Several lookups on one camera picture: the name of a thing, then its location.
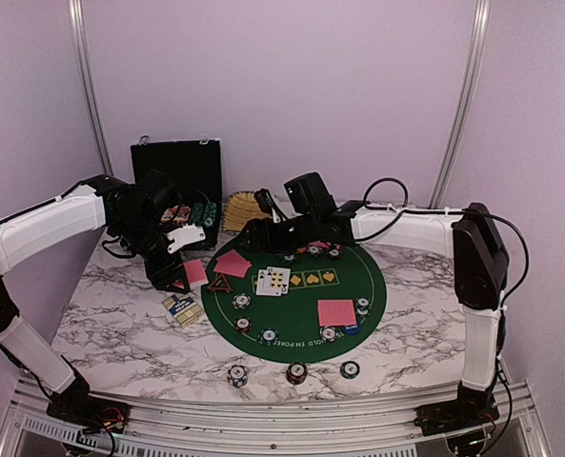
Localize red black chip stack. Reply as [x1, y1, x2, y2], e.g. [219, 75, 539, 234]
[286, 362, 308, 385]

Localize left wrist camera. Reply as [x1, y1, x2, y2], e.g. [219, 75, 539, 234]
[166, 224, 206, 253]

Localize aluminium frame post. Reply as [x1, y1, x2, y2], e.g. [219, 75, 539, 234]
[68, 0, 115, 176]
[429, 0, 492, 209]

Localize green teal chip stack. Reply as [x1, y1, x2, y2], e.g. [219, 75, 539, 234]
[339, 361, 360, 379]

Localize face up ace card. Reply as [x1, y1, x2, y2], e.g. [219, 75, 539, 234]
[255, 269, 277, 296]

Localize round green poker mat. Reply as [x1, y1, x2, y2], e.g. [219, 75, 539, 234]
[201, 233, 387, 364]

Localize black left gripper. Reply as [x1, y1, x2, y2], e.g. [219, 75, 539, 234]
[112, 212, 190, 293]

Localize teal chip row in case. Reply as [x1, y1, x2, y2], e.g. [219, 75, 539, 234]
[202, 202, 218, 228]

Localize blue beige chip stack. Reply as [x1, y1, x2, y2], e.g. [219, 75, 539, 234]
[227, 364, 248, 388]

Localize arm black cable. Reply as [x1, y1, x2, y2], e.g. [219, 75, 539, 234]
[0, 178, 135, 261]
[353, 176, 531, 429]

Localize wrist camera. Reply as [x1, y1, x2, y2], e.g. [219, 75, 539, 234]
[254, 188, 288, 223]
[166, 224, 206, 253]

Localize black poker chip case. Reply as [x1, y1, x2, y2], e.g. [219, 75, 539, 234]
[131, 139, 223, 250]

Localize card deck in case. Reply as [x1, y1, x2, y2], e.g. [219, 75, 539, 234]
[161, 205, 192, 227]

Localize left aluminium frame post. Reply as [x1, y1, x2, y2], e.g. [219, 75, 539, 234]
[68, 0, 115, 176]

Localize triangular all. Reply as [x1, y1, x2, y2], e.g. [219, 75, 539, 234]
[208, 274, 232, 292]

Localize blue texas holdem card box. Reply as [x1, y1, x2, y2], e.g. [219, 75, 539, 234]
[162, 293, 204, 328]

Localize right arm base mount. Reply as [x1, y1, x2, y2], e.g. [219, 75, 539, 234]
[414, 399, 500, 436]

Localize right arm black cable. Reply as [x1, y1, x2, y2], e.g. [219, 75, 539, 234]
[353, 176, 531, 429]

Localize face up spade card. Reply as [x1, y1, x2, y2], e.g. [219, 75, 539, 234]
[265, 267, 291, 296]

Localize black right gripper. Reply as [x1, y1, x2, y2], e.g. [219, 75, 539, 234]
[231, 212, 318, 258]

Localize green chip row in case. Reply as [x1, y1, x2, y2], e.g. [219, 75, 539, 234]
[188, 203, 205, 226]

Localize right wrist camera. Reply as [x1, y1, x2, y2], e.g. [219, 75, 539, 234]
[254, 188, 288, 223]

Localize front aluminium rail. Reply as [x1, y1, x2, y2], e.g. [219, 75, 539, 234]
[0, 378, 553, 456]

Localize right aluminium frame post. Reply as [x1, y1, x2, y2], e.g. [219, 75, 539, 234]
[429, 0, 492, 209]

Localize woven bamboo tray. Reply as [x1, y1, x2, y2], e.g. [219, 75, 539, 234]
[222, 191, 272, 232]

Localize red playing card deck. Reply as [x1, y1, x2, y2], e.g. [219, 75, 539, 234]
[183, 259, 209, 288]

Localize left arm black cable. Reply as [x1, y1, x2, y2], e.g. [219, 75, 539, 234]
[0, 178, 135, 261]

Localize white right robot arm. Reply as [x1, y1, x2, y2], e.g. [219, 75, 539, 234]
[239, 200, 510, 427]

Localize dealt cards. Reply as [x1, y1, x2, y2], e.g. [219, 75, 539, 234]
[309, 241, 333, 248]
[213, 249, 252, 278]
[317, 299, 356, 327]

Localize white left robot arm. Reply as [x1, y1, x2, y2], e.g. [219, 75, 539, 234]
[0, 171, 186, 424]

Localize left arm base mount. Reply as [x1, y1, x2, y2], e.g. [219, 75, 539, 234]
[47, 397, 130, 433]

